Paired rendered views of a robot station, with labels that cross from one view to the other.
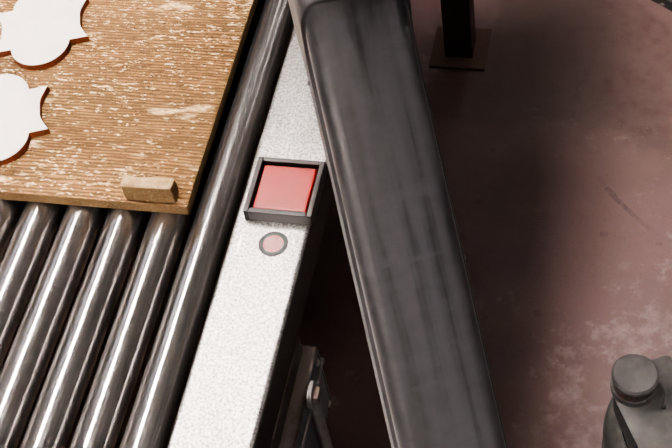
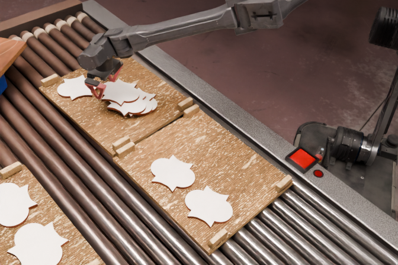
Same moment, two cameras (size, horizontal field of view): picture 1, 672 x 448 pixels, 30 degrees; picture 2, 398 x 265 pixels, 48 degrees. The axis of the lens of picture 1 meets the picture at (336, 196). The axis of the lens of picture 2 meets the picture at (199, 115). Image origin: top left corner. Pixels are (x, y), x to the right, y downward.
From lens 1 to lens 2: 1.32 m
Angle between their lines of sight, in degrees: 45
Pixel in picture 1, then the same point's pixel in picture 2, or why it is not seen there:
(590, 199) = not seen: hidden behind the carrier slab
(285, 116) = (269, 144)
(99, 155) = (251, 190)
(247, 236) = (310, 177)
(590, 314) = not seen: hidden behind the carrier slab
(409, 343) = not seen: outside the picture
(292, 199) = (308, 159)
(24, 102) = (209, 194)
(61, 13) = (173, 164)
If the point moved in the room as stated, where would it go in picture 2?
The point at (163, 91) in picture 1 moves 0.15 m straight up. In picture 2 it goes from (237, 161) to (244, 126)
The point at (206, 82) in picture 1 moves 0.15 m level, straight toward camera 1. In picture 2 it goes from (243, 149) to (291, 164)
